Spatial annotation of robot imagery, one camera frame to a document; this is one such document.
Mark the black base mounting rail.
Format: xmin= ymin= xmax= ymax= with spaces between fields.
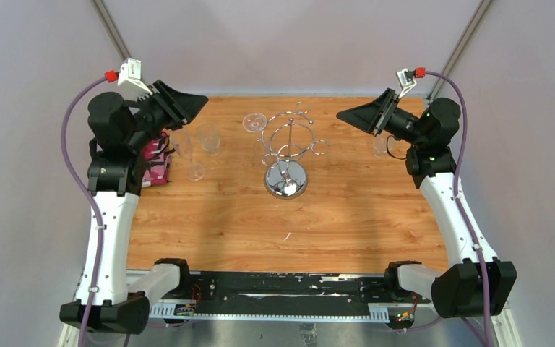
xmin=139 ymin=270 xmax=431 ymax=322

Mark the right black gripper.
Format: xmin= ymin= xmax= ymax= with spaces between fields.
xmin=337 ymin=88 xmax=427 ymax=147

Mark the pink camouflage cloth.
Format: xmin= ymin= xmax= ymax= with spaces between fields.
xmin=142 ymin=131 xmax=175 ymax=188

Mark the chrome wine glass rack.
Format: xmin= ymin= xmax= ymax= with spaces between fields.
xmin=259 ymin=102 xmax=330 ymax=200

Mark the aluminium frame post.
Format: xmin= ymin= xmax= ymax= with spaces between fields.
xmin=441 ymin=0 xmax=495 ymax=77
xmin=90 ymin=0 xmax=131 ymax=60

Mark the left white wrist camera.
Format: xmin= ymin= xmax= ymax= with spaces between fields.
xmin=117 ymin=57 xmax=154 ymax=100

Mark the left aluminium frame post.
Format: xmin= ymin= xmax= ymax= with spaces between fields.
xmin=90 ymin=0 xmax=131 ymax=60

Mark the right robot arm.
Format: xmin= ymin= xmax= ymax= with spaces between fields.
xmin=336 ymin=89 xmax=517 ymax=318

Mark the purple cable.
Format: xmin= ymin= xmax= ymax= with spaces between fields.
xmin=61 ymin=69 xmax=121 ymax=347
xmin=413 ymin=67 xmax=496 ymax=347

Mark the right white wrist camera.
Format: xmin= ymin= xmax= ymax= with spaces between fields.
xmin=395 ymin=69 xmax=417 ymax=100

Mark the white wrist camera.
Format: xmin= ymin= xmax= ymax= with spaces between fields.
xmin=395 ymin=69 xmax=417 ymax=100
xmin=117 ymin=57 xmax=154 ymax=100

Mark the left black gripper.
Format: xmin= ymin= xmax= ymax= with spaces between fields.
xmin=129 ymin=78 xmax=209 ymax=147

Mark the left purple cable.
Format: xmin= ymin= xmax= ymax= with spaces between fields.
xmin=61 ymin=69 xmax=121 ymax=347

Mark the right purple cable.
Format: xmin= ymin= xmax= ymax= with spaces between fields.
xmin=413 ymin=67 xmax=496 ymax=347

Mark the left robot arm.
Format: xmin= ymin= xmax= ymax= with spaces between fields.
xmin=59 ymin=80 xmax=209 ymax=335

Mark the right aluminium frame post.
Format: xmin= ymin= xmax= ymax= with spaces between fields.
xmin=441 ymin=0 xmax=495 ymax=77

